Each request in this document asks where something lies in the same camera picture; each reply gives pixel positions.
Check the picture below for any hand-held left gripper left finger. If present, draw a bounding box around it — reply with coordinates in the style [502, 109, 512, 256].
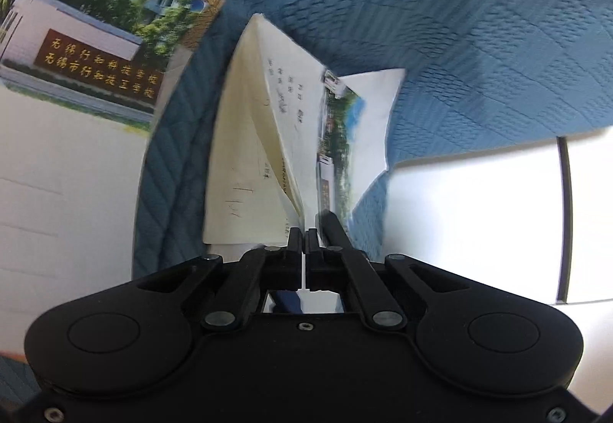
[139, 229, 305, 333]

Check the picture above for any white notebook with photo cover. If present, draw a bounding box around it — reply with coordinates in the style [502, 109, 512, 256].
[0, 0, 227, 354]
[313, 69, 367, 225]

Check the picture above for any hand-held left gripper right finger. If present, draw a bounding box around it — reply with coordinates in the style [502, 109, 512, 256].
[306, 211, 480, 330]

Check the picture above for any white notebook with handwritten fields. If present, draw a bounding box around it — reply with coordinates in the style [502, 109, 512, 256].
[254, 16, 331, 218]

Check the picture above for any cream notebook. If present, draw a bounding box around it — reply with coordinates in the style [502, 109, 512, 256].
[202, 13, 307, 246]

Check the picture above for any blue textured sofa cover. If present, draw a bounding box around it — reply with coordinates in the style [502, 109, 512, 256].
[0, 0, 613, 405]

